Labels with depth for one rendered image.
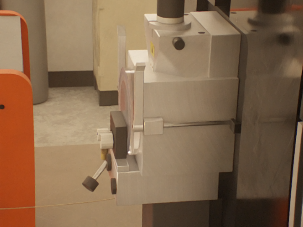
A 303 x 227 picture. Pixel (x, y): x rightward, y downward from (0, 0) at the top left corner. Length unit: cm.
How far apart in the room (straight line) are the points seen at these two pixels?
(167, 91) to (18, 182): 49
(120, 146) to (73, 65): 358
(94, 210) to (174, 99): 89
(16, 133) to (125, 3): 279
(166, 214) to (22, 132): 39
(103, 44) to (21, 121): 282
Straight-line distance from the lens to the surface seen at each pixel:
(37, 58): 394
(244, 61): 64
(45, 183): 162
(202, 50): 64
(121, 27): 73
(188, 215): 72
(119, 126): 67
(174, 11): 65
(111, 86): 393
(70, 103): 403
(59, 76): 427
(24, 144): 106
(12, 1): 385
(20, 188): 109
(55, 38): 420
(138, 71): 61
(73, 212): 150
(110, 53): 386
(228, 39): 64
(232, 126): 65
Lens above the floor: 146
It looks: 22 degrees down
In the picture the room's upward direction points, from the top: 2 degrees clockwise
